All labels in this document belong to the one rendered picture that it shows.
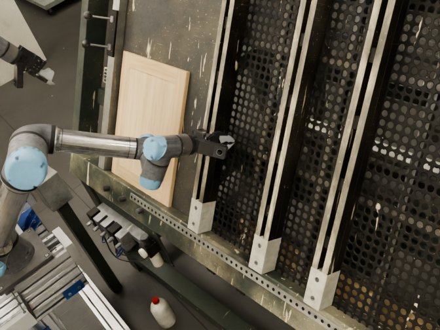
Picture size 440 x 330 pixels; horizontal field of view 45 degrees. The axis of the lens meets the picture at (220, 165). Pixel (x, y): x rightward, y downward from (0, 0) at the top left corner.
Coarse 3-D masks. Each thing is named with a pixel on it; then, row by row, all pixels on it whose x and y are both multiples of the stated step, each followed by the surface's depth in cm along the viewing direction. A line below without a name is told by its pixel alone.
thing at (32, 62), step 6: (18, 48) 216; (24, 48) 214; (18, 54) 213; (24, 54) 215; (30, 54) 217; (18, 60) 215; (24, 60) 217; (30, 60) 218; (36, 60) 217; (42, 60) 222; (24, 66) 217; (30, 66) 217; (36, 66) 220; (42, 66) 221; (36, 72) 219
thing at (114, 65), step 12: (120, 0) 227; (120, 12) 229; (120, 24) 231; (120, 36) 233; (120, 48) 235; (108, 60) 238; (120, 60) 237; (108, 72) 238; (108, 84) 240; (108, 96) 241; (108, 108) 242; (108, 120) 243; (108, 132) 245; (108, 168) 252
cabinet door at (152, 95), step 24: (144, 72) 223; (168, 72) 211; (120, 96) 237; (144, 96) 225; (168, 96) 213; (120, 120) 239; (144, 120) 227; (168, 120) 215; (120, 168) 243; (168, 168) 217; (168, 192) 219
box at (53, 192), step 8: (48, 168) 258; (48, 176) 253; (56, 176) 255; (48, 184) 253; (56, 184) 256; (64, 184) 259; (40, 192) 253; (48, 192) 255; (56, 192) 258; (64, 192) 261; (48, 200) 256; (56, 200) 259; (64, 200) 262; (56, 208) 261
